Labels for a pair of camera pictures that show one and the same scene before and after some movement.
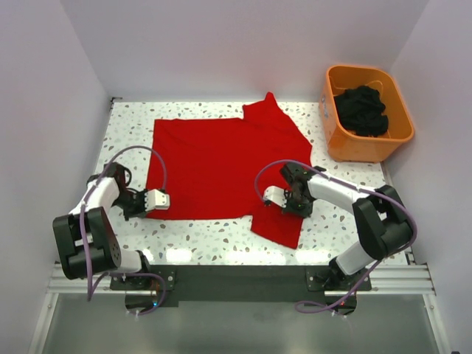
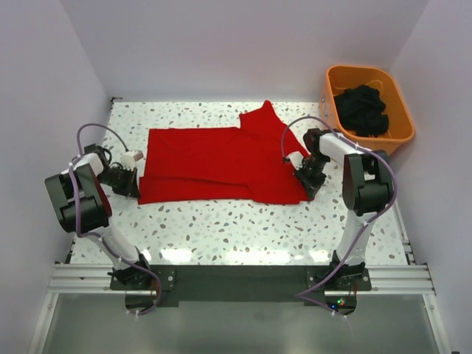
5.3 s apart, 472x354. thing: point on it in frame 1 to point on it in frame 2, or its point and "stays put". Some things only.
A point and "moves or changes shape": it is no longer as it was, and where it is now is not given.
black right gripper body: (301, 206) to (311, 171)
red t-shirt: (213, 164) moves or changes shape
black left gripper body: (132, 203) to (119, 179)
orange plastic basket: (364, 113) stays put
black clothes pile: (360, 109) stays put
